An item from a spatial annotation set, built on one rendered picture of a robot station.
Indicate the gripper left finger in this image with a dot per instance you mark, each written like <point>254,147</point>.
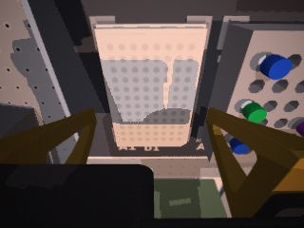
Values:
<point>32,146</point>

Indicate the white thermal cycler with black keypad panel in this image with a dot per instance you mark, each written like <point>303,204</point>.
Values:
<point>15,119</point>

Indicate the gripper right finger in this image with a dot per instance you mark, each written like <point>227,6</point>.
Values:
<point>279,166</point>

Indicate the purple tube cap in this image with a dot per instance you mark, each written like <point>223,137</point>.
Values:
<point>299,125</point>

